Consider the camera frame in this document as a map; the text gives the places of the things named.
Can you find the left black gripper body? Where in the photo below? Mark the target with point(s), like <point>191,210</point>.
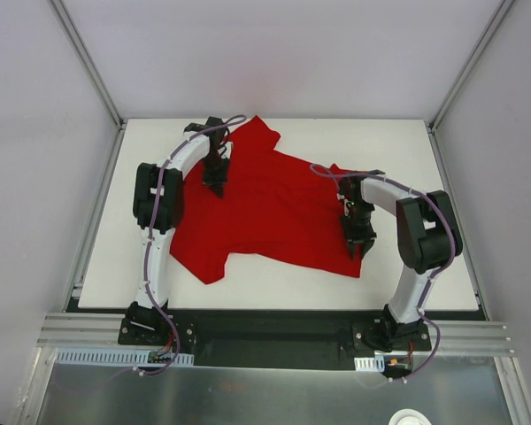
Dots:
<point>214,178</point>

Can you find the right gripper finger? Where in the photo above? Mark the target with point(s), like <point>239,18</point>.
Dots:
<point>365,246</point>
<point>352,247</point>

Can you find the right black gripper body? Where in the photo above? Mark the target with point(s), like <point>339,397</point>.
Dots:
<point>360,235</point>

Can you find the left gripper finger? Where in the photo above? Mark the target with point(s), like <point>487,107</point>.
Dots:
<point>220,190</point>
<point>212,188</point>

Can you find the red t-shirt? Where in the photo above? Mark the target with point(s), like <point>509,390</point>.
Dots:
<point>273,206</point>

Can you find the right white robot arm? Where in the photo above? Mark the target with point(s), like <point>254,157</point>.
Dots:
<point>428,240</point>

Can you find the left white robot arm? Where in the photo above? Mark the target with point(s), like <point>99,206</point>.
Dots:
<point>159,206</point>

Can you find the white round object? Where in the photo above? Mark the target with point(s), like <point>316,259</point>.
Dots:
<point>408,417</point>

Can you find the right white cable duct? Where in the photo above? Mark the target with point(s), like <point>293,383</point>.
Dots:
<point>370,364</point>

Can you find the white cable duct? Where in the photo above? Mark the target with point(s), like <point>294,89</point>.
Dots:
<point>122,358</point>
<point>370,364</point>

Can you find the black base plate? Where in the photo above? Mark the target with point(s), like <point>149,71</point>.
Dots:
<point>283,339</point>

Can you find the aluminium front rail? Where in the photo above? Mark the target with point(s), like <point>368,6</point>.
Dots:
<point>458,338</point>

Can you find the left aluminium frame post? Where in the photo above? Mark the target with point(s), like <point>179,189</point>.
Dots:
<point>81,50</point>

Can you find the aluminium frame post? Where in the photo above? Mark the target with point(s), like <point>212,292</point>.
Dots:
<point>488,34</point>
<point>81,50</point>

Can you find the left white cable duct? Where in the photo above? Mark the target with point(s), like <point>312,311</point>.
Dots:
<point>122,358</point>

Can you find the right aluminium frame post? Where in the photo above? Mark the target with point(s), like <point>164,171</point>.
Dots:
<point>488,34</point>

